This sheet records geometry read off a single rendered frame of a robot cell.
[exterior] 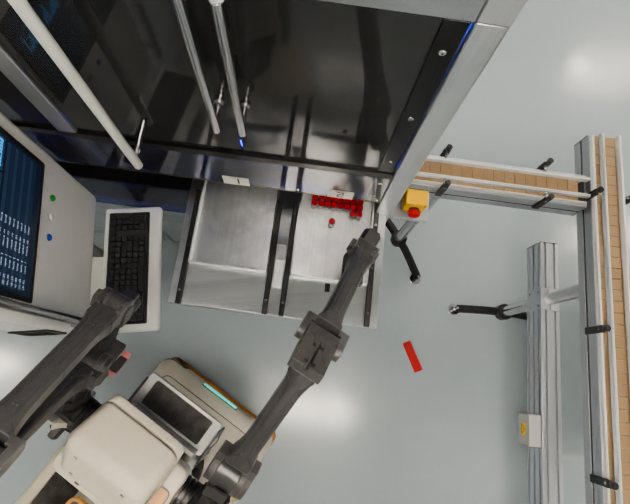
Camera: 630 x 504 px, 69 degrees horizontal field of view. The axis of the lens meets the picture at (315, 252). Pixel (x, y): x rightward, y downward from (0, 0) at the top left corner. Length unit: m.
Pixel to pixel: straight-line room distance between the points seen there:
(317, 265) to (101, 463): 0.87
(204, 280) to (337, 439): 1.20
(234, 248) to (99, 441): 0.76
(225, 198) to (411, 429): 1.50
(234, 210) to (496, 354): 1.62
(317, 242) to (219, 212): 0.36
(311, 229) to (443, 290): 1.16
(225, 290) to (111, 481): 0.70
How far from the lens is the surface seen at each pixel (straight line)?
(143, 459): 1.10
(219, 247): 1.60
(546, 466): 2.13
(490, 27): 0.87
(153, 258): 1.72
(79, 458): 1.12
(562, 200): 1.85
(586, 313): 1.84
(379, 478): 2.49
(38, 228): 1.46
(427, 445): 2.52
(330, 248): 1.58
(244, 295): 1.55
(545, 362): 2.14
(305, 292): 1.55
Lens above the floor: 2.40
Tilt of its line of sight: 75 degrees down
